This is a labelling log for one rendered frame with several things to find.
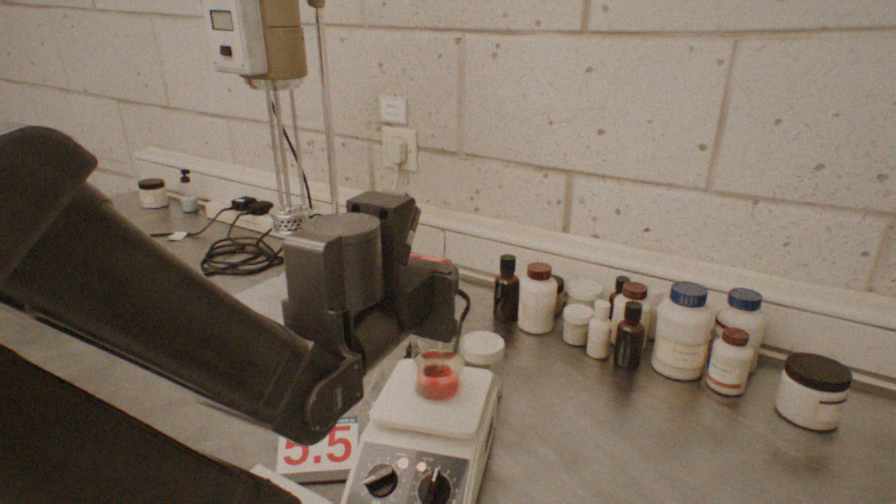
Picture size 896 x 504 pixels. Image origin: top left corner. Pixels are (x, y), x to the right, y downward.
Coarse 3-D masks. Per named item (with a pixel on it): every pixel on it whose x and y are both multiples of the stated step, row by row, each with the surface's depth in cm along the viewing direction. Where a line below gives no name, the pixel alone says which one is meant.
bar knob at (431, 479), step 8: (432, 472) 60; (424, 480) 61; (432, 480) 59; (440, 480) 60; (424, 488) 60; (432, 488) 59; (440, 488) 60; (448, 488) 60; (424, 496) 58; (432, 496) 58; (440, 496) 60; (448, 496) 60
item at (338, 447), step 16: (336, 432) 71; (352, 432) 71; (288, 448) 70; (304, 448) 70; (320, 448) 70; (336, 448) 70; (352, 448) 70; (288, 464) 69; (304, 464) 69; (320, 464) 69
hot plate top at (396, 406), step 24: (408, 360) 75; (408, 384) 70; (480, 384) 70; (384, 408) 66; (408, 408) 66; (432, 408) 66; (456, 408) 66; (480, 408) 66; (432, 432) 63; (456, 432) 62
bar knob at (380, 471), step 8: (384, 464) 62; (368, 472) 62; (376, 472) 60; (384, 472) 60; (392, 472) 60; (368, 480) 60; (376, 480) 60; (384, 480) 61; (392, 480) 61; (368, 488) 61; (376, 488) 61; (384, 488) 61; (392, 488) 61; (376, 496) 60; (384, 496) 61
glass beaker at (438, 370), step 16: (416, 336) 68; (464, 336) 66; (416, 352) 65; (432, 352) 64; (448, 352) 64; (464, 352) 67; (416, 368) 66; (432, 368) 64; (448, 368) 65; (464, 368) 68; (416, 384) 67; (432, 384) 65; (448, 384) 65; (432, 400) 66; (448, 400) 66
